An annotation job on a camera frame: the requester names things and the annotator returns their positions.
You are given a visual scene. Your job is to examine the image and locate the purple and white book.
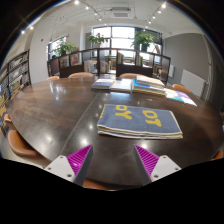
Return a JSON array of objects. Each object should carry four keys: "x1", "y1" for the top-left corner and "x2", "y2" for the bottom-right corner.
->
[{"x1": 174, "y1": 89, "x2": 198, "y2": 108}]

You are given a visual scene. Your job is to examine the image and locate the white thin book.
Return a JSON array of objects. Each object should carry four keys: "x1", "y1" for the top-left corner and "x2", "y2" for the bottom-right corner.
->
[{"x1": 109, "y1": 78, "x2": 134, "y2": 93}]

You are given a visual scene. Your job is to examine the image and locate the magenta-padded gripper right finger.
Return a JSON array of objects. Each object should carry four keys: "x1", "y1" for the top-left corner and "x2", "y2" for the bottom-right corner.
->
[{"x1": 133, "y1": 144, "x2": 182, "y2": 187}]

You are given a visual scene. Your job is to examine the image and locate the curved dark shelf unit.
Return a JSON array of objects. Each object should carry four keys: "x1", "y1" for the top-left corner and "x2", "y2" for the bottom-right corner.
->
[{"x1": 46, "y1": 47, "x2": 172, "y2": 84}]

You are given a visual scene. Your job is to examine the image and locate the tall wall bookshelf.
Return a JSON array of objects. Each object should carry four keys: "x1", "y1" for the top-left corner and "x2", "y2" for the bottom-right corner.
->
[{"x1": 0, "y1": 49, "x2": 32, "y2": 111}]

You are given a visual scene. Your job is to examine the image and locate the large white radiator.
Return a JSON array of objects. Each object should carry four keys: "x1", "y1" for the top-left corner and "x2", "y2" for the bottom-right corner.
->
[{"x1": 180, "y1": 68, "x2": 206, "y2": 98}]

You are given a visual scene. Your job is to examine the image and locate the large blue-covered book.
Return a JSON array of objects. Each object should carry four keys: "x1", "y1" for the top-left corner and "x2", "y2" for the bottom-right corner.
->
[{"x1": 130, "y1": 78, "x2": 167, "y2": 97}]

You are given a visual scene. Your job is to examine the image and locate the small white radiator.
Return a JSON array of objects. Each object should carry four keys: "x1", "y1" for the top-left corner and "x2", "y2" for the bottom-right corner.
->
[{"x1": 168, "y1": 64, "x2": 176, "y2": 78}]

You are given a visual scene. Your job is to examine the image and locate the dark blue book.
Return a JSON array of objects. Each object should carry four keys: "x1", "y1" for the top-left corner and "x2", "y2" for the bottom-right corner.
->
[{"x1": 90, "y1": 78, "x2": 115, "y2": 91}]

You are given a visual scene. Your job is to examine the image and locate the ceiling spot lights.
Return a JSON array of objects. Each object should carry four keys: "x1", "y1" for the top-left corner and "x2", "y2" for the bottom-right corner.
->
[{"x1": 19, "y1": 0, "x2": 168, "y2": 36}]

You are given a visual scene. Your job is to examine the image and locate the colourful illustrated book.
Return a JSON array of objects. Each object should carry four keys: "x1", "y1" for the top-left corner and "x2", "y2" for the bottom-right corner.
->
[{"x1": 163, "y1": 87, "x2": 184, "y2": 103}]

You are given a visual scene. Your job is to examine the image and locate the ceiling air conditioner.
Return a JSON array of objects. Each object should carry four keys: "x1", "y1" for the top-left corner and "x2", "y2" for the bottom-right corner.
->
[{"x1": 109, "y1": 6, "x2": 134, "y2": 19}]

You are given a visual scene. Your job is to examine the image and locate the tan leather chair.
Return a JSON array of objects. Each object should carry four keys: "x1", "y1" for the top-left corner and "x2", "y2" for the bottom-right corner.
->
[{"x1": 7, "y1": 129, "x2": 43, "y2": 159}]

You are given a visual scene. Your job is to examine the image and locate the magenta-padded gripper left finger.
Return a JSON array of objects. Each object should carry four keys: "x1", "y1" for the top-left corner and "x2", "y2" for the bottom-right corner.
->
[{"x1": 44, "y1": 144, "x2": 94, "y2": 187}]

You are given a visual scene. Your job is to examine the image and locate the thick white book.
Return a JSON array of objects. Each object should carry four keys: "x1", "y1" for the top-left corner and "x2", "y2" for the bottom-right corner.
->
[{"x1": 135, "y1": 74, "x2": 166, "y2": 89}]

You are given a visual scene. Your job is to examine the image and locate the large potted green plant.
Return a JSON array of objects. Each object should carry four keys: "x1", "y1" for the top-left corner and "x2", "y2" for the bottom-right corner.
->
[{"x1": 130, "y1": 31, "x2": 156, "y2": 53}]

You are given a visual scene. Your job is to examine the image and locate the grey towel with yellow letters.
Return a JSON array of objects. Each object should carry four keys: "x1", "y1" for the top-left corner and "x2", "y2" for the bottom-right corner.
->
[{"x1": 96, "y1": 103, "x2": 184, "y2": 140}]

